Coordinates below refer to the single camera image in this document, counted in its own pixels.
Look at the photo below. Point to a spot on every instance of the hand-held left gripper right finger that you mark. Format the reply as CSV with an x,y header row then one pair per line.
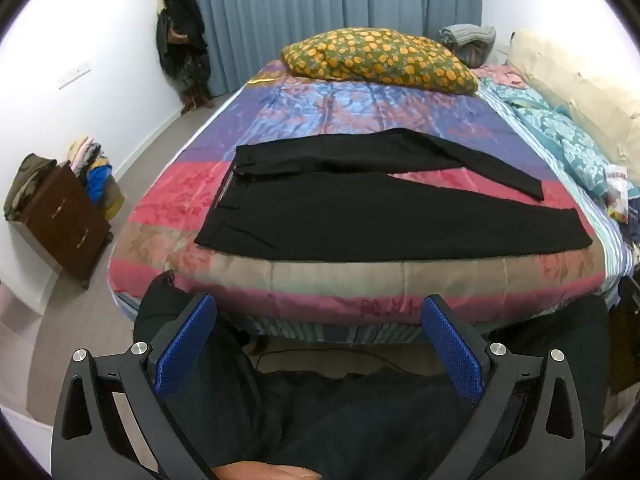
x,y
452,350

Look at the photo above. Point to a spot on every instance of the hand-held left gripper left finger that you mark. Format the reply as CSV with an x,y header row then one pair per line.
x,y
185,345

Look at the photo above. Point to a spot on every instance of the black pants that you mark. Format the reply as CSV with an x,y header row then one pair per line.
x,y
350,210

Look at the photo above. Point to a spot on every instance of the person's left hand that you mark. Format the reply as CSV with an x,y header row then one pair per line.
x,y
265,474

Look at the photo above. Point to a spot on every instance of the person's dark trousers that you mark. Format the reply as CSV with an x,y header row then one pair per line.
x,y
325,420

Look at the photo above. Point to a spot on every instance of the dark wooden nightstand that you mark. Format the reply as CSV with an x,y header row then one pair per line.
x,y
60,215

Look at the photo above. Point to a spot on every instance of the striped bed sheet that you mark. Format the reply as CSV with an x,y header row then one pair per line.
x,y
607,245

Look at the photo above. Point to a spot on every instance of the pile of colourful clothes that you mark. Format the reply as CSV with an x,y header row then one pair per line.
x,y
97,175

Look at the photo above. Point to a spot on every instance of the snack packet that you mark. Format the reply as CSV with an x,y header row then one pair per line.
x,y
617,192

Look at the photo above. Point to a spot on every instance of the olive green cloth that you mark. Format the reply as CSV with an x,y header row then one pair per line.
x,y
25,180

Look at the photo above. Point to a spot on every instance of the teal floral blanket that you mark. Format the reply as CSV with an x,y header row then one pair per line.
x,y
550,125

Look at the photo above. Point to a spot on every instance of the colourful patchwork bed quilt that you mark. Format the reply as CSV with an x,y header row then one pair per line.
x,y
325,110

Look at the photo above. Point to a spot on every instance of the pink floral cloth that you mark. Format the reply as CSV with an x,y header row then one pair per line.
x,y
495,74

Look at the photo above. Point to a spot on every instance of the cream padded headboard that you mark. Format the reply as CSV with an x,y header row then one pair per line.
x,y
575,80

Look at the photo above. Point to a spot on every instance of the olive pillow with orange spots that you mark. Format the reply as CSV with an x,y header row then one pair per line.
x,y
380,55

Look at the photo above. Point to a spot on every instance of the hanging dark clothes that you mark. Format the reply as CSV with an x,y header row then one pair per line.
x,y
182,35

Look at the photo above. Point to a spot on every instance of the grey folded blanket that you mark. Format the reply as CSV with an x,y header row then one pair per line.
x,y
467,40

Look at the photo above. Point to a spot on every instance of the white wall plate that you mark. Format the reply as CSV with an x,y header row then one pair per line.
x,y
74,74

